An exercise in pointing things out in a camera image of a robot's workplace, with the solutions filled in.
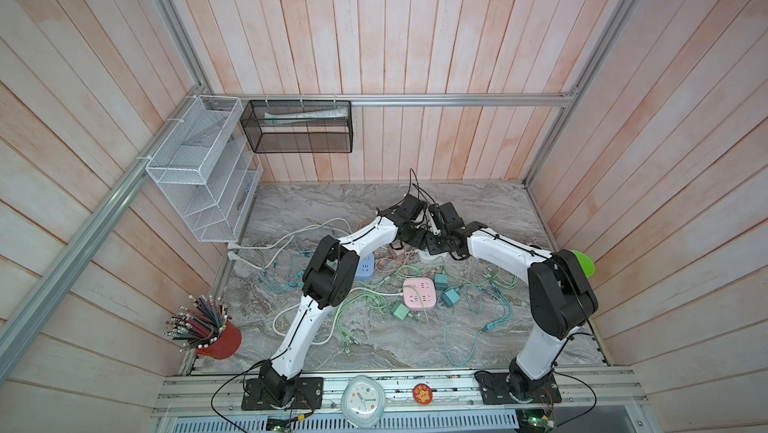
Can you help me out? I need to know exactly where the white wire mesh shelf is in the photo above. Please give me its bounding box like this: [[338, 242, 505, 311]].
[[146, 96, 262, 243]]

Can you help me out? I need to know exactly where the black mesh basket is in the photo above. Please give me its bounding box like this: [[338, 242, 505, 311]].
[[240, 99, 354, 154]]

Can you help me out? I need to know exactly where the white power strip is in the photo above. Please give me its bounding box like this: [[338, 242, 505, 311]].
[[417, 250, 448, 264]]

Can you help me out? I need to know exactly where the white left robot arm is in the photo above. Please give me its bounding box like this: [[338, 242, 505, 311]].
[[254, 194, 428, 408]]

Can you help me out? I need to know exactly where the white power cord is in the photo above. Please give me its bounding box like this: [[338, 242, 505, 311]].
[[226, 216, 403, 347]]

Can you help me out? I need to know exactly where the pink power strip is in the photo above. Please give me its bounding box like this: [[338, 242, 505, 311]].
[[403, 277, 437, 312]]

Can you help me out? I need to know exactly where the teal USB charger plug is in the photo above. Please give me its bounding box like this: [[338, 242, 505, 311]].
[[433, 273, 449, 290]]

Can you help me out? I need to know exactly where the white alarm clock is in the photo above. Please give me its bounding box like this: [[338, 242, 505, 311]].
[[341, 375, 386, 428]]

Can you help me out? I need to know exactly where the green USB charger plug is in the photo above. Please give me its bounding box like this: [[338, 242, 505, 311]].
[[391, 302, 411, 321]]

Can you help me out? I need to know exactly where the teal USB cable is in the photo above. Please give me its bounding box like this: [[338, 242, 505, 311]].
[[442, 282, 516, 367]]

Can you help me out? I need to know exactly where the red pen holder with pens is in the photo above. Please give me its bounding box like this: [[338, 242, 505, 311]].
[[163, 295, 242, 360]]

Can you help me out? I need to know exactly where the green plastic goblet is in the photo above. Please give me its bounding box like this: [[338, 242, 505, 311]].
[[571, 250, 596, 278]]

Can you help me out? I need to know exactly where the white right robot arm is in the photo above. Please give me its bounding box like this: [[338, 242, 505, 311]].
[[425, 203, 598, 403]]

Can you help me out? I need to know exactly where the blue power strip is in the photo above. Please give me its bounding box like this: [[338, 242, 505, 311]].
[[355, 254, 376, 282]]

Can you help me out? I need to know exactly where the light green USB cable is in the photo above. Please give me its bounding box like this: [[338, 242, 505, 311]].
[[332, 261, 433, 355]]

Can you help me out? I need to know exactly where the red round sticker badge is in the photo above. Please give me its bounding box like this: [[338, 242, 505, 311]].
[[412, 383, 434, 406]]

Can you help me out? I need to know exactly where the pink charger from blue strip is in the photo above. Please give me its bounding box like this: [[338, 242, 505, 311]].
[[388, 245, 407, 261]]

